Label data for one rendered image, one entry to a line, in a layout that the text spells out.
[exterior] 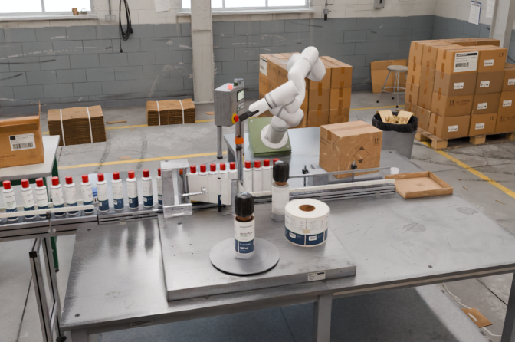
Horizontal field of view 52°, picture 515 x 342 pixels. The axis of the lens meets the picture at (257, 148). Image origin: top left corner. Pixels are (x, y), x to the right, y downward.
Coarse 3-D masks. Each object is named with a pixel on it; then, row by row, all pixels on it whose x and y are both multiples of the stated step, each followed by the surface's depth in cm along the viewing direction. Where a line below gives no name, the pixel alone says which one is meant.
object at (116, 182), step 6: (114, 174) 268; (114, 180) 269; (120, 180) 270; (114, 186) 269; (120, 186) 270; (114, 192) 270; (120, 192) 271; (114, 198) 271; (120, 198) 272; (114, 204) 273; (120, 204) 273; (120, 210) 274
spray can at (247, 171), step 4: (248, 160) 285; (244, 164) 284; (248, 164) 283; (244, 168) 284; (248, 168) 284; (244, 172) 284; (248, 172) 283; (252, 172) 285; (244, 176) 285; (248, 176) 284; (252, 176) 286; (244, 180) 285; (248, 180) 285; (252, 180) 287; (244, 184) 286; (248, 184) 286; (252, 184) 288; (244, 188) 287; (248, 188) 286; (252, 188) 288
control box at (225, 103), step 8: (224, 88) 273; (232, 88) 273; (240, 88) 278; (216, 96) 271; (224, 96) 269; (232, 96) 270; (216, 104) 273; (224, 104) 271; (232, 104) 271; (216, 112) 274; (224, 112) 272; (232, 112) 272; (240, 112) 282; (216, 120) 276; (224, 120) 274; (232, 120) 273
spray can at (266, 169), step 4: (264, 160) 285; (268, 160) 285; (264, 164) 286; (268, 164) 286; (264, 168) 286; (268, 168) 286; (264, 172) 286; (268, 172) 286; (264, 176) 287; (268, 176) 287; (264, 180) 288; (268, 180) 288; (264, 184) 288; (268, 184) 289; (264, 188) 289; (268, 188) 289
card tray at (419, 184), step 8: (392, 176) 323; (400, 176) 324; (408, 176) 325; (416, 176) 327; (424, 176) 328; (432, 176) 324; (400, 184) 317; (408, 184) 317; (416, 184) 317; (424, 184) 317; (432, 184) 317; (440, 184) 317; (448, 184) 308; (400, 192) 306; (408, 192) 298; (416, 192) 299; (424, 192) 301; (432, 192) 302; (440, 192) 303; (448, 192) 305
